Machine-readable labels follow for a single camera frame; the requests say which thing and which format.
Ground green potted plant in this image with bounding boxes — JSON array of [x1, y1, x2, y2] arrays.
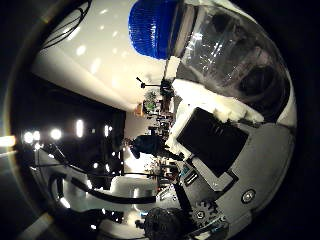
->
[[143, 89, 159, 114]]

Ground person in dark clothes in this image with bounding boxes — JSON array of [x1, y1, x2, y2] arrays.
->
[[125, 133, 184, 162]]

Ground thick black cable sleeve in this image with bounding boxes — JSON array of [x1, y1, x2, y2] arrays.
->
[[49, 172, 158, 206]]

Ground thin black hanging cables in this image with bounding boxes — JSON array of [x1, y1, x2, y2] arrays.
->
[[41, 0, 93, 50]]

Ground clear plastic bottle blue cap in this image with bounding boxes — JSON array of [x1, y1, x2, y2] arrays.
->
[[127, 0, 292, 123]]

